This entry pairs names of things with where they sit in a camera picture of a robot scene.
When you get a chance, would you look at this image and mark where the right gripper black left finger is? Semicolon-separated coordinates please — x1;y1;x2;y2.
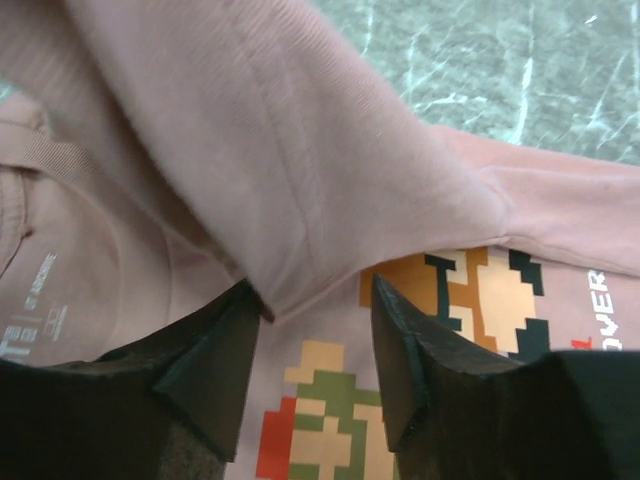
1;281;262;479

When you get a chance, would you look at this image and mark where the pink t-shirt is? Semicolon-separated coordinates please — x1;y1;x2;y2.
1;1;639;479

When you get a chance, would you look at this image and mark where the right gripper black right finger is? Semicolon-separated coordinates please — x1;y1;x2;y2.
371;277;639;480

